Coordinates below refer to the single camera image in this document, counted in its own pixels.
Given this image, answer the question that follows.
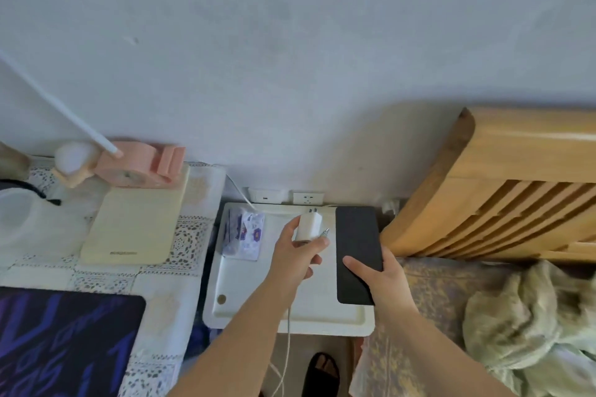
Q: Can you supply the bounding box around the person's left hand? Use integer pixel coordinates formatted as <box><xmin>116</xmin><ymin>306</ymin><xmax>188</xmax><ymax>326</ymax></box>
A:
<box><xmin>264</xmin><ymin>215</ymin><xmax>330</xmax><ymax>303</ymax></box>

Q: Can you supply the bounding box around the person's right hand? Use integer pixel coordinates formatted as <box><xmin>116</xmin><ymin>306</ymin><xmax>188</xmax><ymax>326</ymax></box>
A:
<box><xmin>342</xmin><ymin>246</ymin><xmax>418</xmax><ymax>319</ymax></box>

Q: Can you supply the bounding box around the white charger plug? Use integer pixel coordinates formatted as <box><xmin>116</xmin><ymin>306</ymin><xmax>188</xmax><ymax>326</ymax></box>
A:
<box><xmin>293</xmin><ymin>207</ymin><xmax>323</xmax><ymax>244</ymax></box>

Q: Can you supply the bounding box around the white charging cable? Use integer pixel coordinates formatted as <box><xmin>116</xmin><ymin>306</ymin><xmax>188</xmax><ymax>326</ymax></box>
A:
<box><xmin>267</xmin><ymin>228</ymin><xmax>332</xmax><ymax>397</ymax></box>

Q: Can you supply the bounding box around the white wall socket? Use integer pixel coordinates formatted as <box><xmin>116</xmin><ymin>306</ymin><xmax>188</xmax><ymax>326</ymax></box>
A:
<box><xmin>292</xmin><ymin>191</ymin><xmax>325</xmax><ymax>207</ymax></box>

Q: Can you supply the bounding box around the black smartphone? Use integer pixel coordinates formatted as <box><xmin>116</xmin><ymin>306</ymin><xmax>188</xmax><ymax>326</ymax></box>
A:
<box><xmin>335</xmin><ymin>205</ymin><xmax>384</xmax><ymax>306</ymax></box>

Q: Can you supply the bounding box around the person's left forearm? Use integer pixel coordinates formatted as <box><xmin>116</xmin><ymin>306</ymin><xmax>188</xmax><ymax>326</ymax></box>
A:
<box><xmin>166</xmin><ymin>281</ymin><xmax>293</xmax><ymax>397</ymax></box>

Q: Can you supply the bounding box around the blue white tissue pack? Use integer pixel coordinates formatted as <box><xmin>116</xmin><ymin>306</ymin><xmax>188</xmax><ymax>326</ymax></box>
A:
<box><xmin>221</xmin><ymin>207</ymin><xmax>266</xmax><ymax>262</ymax></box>

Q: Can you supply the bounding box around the white plastic drawer cabinet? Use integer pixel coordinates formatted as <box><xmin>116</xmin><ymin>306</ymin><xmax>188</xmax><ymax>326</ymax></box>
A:
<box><xmin>202</xmin><ymin>202</ymin><xmax>377</xmax><ymax>337</ymax></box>

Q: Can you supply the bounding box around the black slipper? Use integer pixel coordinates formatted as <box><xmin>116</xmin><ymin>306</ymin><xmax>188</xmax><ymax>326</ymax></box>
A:
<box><xmin>301</xmin><ymin>352</ymin><xmax>341</xmax><ymax>397</ymax></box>

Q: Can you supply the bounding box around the white lace tablecloth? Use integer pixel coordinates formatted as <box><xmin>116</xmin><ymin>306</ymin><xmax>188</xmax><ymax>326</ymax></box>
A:
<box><xmin>0</xmin><ymin>156</ymin><xmax>228</xmax><ymax>397</ymax></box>

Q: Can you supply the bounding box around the green plaid blanket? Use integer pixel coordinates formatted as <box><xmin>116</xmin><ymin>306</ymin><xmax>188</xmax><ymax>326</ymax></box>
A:
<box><xmin>463</xmin><ymin>260</ymin><xmax>596</xmax><ymax>397</ymax></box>

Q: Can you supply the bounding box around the cream pink desk lamp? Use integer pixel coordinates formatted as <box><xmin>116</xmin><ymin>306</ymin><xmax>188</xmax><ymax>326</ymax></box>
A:
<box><xmin>0</xmin><ymin>49</ymin><xmax>191</xmax><ymax>266</ymax></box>

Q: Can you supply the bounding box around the wooden slatted headboard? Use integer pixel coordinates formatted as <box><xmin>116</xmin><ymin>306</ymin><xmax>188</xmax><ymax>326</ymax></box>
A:
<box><xmin>379</xmin><ymin>107</ymin><xmax>596</xmax><ymax>264</ymax></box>

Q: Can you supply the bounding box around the white fluffy ball figure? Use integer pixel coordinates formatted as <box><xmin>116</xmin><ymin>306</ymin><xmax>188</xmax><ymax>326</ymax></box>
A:
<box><xmin>52</xmin><ymin>140</ymin><xmax>101</xmax><ymax>190</ymax></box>

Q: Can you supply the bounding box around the dark printed mouse pad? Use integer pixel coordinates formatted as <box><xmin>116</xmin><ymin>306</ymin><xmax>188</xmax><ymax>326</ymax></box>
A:
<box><xmin>0</xmin><ymin>287</ymin><xmax>147</xmax><ymax>397</ymax></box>

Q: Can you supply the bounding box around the white wall plate small port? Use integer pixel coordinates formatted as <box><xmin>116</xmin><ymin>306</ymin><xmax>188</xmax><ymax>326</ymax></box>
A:
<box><xmin>247</xmin><ymin>187</ymin><xmax>286</xmax><ymax>204</ymax></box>

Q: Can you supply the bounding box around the white lamp cable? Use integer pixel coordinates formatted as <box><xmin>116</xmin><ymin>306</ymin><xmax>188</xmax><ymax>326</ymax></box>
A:
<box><xmin>225</xmin><ymin>172</ymin><xmax>258</xmax><ymax>212</ymax></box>

